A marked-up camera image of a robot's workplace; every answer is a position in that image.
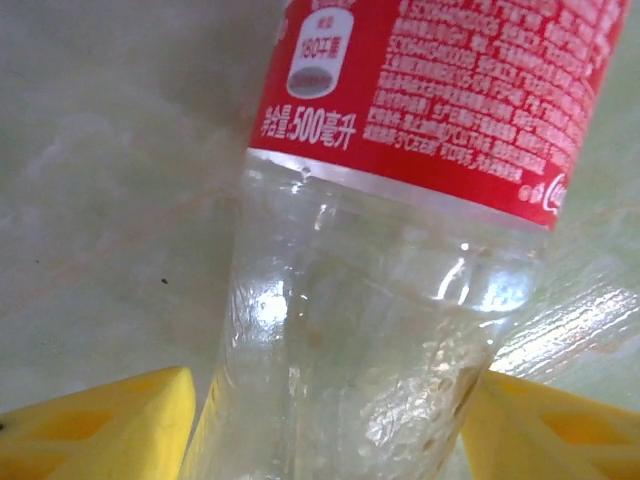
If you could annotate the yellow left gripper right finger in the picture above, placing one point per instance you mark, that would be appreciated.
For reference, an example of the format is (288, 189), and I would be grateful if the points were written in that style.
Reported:
(550, 440)

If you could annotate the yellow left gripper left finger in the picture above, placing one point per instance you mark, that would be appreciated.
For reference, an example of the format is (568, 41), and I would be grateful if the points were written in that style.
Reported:
(100, 430)

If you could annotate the cola bottle red label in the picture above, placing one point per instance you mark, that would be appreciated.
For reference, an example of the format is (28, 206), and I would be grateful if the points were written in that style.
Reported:
(375, 300)

